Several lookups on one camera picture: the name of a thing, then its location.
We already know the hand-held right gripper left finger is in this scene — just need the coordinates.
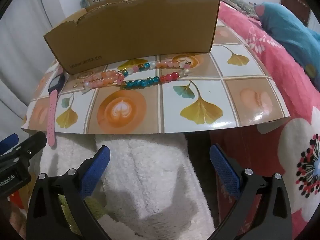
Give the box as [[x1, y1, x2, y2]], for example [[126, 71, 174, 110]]
[[26, 145, 112, 240]]

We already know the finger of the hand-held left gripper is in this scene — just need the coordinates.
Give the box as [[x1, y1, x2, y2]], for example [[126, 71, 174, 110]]
[[0, 131, 47, 167], [0, 134, 19, 154]]

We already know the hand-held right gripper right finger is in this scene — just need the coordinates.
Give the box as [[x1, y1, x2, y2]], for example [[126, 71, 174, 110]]
[[209, 144, 293, 240]]

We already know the dark blue smartwatch pink strap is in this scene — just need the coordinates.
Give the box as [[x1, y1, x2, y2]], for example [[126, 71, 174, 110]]
[[47, 67, 67, 147]]

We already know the brown cardboard box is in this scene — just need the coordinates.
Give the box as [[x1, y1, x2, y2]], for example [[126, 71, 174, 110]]
[[44, 0, 220, 75]]

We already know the white fluffy towel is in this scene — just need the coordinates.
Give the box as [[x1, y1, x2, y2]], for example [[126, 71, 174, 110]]
[[40, 132, 218, 240]]

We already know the leaf and coffee patterned mat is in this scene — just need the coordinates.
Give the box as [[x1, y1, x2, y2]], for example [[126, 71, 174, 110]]
[[21, 25, 290, 135]]

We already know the white curtain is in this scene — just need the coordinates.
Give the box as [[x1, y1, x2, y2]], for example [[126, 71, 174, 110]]
[[0, 0, 85, 110]]

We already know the pink floral blanket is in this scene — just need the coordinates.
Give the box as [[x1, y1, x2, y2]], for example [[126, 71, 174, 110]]
[[210, 0, 320, 240]]

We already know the blue plush pillow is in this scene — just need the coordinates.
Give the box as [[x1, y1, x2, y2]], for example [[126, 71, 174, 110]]
[[255, 1, 320, 78]]

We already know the grey knitted cloth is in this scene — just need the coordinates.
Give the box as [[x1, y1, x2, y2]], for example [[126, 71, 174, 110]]
[[220, 0, 260, 19]]

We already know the dark brown cabinet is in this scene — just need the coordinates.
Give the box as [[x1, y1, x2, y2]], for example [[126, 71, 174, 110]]
[[280, 0, 314, 28]]

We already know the colourful beaded necklace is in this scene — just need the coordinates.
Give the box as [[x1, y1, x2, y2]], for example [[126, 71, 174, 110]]
[[84, 60, 193, 90]]

